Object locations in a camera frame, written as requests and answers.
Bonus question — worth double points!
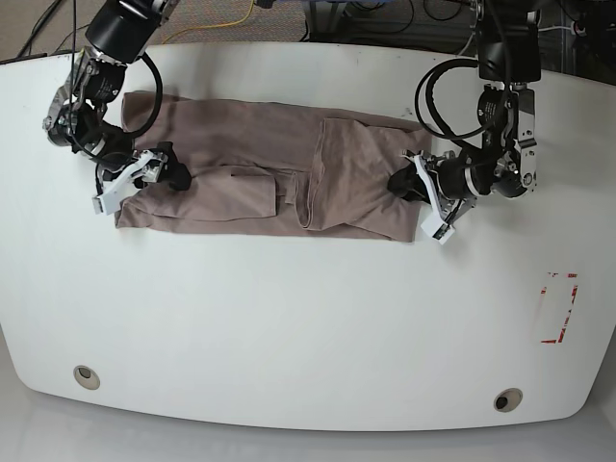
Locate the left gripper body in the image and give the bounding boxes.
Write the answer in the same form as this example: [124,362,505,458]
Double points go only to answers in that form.
[413,169,439,202]

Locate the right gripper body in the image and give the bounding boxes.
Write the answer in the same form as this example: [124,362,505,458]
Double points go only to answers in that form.
[134,149,168,188]

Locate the mauve t-shirt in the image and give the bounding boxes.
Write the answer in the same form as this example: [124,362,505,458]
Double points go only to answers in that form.
[115,95,432,243]

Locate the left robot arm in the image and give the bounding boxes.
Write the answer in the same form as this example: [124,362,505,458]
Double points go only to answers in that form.
[414,1,541,201]

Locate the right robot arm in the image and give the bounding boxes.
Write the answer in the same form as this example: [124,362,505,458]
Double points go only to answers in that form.
[42,1,192,193]

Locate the red tape rectangle marking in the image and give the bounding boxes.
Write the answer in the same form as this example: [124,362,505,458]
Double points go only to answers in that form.
[535,272,579,345]

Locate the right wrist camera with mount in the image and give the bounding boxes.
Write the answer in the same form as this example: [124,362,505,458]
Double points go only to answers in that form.
[92,150,142,216]

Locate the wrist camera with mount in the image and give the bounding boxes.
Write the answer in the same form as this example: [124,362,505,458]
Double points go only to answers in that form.
[401,150,477,245]
[92,150,142,216]

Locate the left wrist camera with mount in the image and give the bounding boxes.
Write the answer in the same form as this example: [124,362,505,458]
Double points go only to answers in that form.
[401,150,477,245]

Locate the yellow cable on floor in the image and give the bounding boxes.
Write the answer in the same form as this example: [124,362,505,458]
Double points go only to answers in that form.
[162,0,255,45]

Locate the black cables on floor left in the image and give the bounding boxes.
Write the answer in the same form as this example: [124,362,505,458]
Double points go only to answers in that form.
[17,0,88,57]

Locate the left table cable grommet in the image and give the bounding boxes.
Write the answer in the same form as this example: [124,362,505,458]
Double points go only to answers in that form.
[73,366,100,391]

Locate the table cable grommet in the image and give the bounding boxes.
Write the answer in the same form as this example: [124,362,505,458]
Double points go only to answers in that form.
[494,388,524,413]
[73,366,100,391]

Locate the right table cable grommet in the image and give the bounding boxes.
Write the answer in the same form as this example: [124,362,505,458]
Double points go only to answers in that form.
[494,388,524,413]

